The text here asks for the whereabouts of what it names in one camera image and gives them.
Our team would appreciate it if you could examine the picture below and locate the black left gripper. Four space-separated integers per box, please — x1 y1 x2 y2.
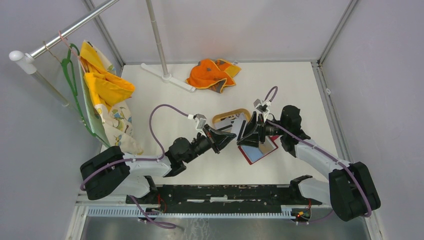
184 123 237 164

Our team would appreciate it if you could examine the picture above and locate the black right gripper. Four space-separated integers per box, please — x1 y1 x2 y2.
236 111 288 149

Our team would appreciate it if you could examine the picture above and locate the white card dark stripe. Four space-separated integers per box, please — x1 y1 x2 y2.
231 118 247 141

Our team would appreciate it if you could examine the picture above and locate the red leather card holder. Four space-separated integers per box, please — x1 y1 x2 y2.
238 136 279 165

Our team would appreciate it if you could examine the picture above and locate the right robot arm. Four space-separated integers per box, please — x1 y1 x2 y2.
237 105 382 222

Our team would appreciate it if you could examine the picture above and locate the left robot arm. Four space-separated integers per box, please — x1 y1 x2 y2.
80 124 237 204

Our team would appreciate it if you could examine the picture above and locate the white card black stripe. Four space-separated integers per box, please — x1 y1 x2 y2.
215 118 233 132

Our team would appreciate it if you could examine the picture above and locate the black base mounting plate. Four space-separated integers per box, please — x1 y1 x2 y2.
137 184 321 214

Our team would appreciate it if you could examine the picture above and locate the orange yellow cloth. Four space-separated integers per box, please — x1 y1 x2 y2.
186 58 242 94

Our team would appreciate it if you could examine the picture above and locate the white rack stand base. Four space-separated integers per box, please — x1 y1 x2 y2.
140 63 196 93

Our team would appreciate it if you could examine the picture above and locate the vertical metal pole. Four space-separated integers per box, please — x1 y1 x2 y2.
145 0 170 75

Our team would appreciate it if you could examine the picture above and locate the yellow patterned hanging cloth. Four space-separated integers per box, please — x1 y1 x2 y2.
79 40 144 155

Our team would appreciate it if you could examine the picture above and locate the green clothes hanger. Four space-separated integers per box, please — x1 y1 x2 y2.
60 43 110 148

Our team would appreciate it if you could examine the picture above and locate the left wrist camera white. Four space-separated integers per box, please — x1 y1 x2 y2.
187 113 207 132

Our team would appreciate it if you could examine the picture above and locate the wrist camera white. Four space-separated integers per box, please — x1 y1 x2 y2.
253 99 272 116
187 113 207 132

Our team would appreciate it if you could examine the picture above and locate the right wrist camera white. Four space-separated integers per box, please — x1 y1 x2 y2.
253 99 272 116

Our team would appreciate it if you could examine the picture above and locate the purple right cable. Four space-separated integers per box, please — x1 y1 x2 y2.
264 86 373 225

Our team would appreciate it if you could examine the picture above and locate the purple cable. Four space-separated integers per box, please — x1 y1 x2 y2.
264 86 373 225
80 103 193 230

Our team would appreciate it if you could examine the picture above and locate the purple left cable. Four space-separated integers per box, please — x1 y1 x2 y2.
80 103 193 230

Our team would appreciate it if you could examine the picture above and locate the metal hanging rail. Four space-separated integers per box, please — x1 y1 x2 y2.
8 0 119 75

